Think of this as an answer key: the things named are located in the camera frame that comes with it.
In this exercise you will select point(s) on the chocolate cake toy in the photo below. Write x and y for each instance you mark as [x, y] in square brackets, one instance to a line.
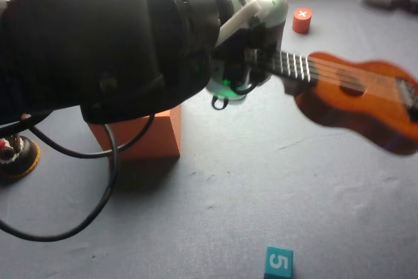
[19, 158]

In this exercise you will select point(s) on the orange foam block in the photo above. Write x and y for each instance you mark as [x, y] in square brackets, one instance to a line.
[147, 141]

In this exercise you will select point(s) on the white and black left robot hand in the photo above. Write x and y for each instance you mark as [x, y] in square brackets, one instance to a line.
[271, 14]

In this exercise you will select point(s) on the white bracket with threaded rod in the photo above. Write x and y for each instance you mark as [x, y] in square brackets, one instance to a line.
[240, 17]

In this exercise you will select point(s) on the red cylinder with white x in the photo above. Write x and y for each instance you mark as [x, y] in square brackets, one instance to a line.
[301, 22]

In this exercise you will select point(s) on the small brown wooden guitar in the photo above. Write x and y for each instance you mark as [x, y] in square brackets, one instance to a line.
[359, 106]

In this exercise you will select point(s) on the teal cube with number five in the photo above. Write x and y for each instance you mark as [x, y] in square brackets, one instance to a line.
[279, 262]

